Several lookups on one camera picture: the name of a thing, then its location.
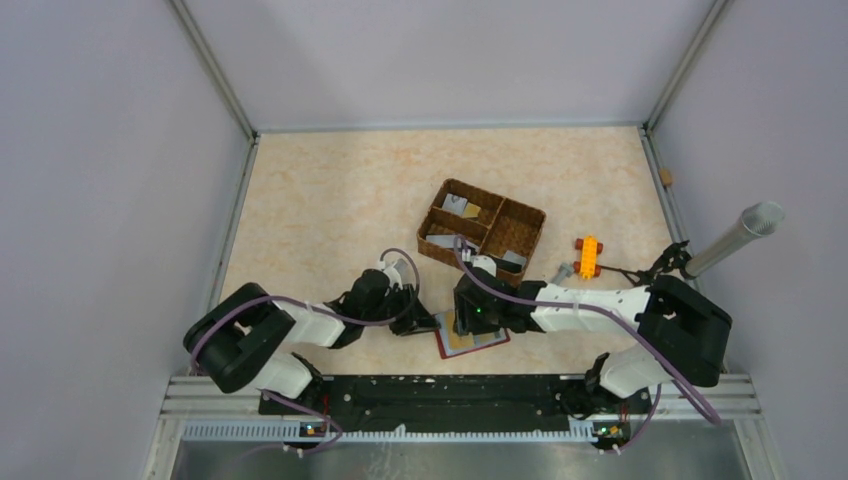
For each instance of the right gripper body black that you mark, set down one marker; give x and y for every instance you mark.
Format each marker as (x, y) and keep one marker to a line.
(475, 320)

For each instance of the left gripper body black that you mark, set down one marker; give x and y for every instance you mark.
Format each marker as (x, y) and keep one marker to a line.
(392, 304)

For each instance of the red leather card holder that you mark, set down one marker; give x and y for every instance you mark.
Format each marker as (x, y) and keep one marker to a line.
(474, 343)

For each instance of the brown wicker divided basket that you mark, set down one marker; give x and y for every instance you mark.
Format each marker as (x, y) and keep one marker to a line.
(503, 224)

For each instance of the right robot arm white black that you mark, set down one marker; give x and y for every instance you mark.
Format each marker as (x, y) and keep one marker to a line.
(679, 334)

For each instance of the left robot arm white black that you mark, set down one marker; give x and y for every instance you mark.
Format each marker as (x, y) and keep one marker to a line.
(237, 344)

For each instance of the black card in basket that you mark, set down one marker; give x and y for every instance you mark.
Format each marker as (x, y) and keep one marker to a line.
(507, 266)

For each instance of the pale gold card under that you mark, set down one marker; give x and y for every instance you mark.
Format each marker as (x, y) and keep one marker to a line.
(471, 212)

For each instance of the grey plastic toy beam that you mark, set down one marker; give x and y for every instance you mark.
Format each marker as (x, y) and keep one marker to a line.
(565, 271)

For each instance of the yellow toy brick car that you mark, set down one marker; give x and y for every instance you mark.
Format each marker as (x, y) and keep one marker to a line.
(589, 248)

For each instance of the black mini tripod stand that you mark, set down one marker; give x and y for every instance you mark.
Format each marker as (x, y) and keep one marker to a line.
(673, 259)

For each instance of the small tan block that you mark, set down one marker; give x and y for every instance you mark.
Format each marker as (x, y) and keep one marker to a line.
(666, 177)

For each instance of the silver metal tube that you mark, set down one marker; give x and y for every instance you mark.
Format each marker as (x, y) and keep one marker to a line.
(755, 222)

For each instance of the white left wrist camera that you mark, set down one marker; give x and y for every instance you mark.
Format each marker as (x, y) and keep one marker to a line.
(395, 270)

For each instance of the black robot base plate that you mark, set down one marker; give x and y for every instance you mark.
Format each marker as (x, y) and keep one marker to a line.
(465, 403)

